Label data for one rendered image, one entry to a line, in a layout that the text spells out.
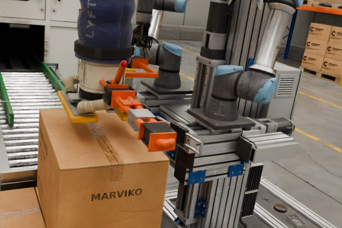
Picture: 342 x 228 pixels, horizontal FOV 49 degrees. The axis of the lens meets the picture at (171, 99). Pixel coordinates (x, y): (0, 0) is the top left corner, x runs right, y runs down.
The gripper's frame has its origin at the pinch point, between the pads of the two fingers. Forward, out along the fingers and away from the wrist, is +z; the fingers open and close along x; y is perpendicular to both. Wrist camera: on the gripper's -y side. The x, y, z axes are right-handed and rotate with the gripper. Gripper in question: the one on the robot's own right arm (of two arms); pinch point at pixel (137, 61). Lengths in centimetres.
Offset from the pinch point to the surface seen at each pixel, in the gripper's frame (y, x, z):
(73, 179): 60, -42, 28
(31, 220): 28, -51, 64
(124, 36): 38.9, -21.1, -17.8
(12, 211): 21, -58, 64
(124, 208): 60, -22, 43
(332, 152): -98, 287, 119
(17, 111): -108, -49, 64
